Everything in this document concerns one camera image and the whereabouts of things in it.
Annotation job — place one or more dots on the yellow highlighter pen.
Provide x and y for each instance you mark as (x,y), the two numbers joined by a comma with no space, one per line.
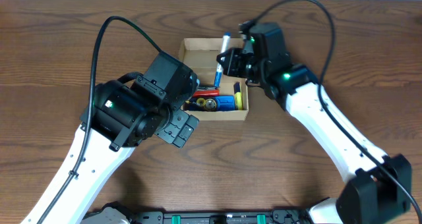
(238,96)

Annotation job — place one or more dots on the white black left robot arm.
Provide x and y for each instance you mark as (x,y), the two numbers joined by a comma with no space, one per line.
(126,112)

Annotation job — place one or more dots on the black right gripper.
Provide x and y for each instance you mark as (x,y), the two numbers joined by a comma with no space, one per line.
(229,65)

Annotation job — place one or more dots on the blue capped white marker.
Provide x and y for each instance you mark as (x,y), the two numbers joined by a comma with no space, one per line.
(219,70)

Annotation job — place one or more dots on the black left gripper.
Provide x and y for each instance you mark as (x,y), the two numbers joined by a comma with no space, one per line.
(179,129)

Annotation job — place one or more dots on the blue plastic staple remover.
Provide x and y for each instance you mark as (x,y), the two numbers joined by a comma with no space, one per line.
(225,103)

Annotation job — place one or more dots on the red stapler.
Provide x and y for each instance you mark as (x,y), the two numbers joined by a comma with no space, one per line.
(206,91)

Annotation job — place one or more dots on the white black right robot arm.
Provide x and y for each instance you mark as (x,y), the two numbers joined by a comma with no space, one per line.
(377,185)

